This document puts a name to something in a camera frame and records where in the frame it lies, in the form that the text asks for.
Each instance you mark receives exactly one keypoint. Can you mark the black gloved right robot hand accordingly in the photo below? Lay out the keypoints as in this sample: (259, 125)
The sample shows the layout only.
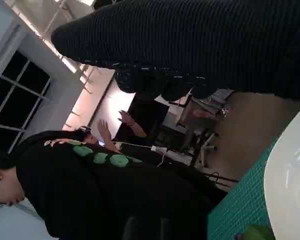
(190, 45)

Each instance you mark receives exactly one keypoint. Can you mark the red toy grapes with leaves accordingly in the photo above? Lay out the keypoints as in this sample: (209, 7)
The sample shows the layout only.
(257, 232)

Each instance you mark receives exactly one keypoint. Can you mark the white plate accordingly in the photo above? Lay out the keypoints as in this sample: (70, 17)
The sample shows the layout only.
(290, 175)

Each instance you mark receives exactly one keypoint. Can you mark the office chair with white legs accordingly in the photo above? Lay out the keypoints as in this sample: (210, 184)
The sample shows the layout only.
(192, 120)

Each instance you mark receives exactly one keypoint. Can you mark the green cutting mat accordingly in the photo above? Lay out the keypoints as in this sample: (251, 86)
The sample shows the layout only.
(240, 200)

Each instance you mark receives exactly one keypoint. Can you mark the person in black top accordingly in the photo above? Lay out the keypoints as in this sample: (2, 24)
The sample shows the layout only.
(102, 195)

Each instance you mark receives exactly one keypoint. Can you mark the dark window with white frame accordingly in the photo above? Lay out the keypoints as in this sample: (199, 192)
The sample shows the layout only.
(17, 92)

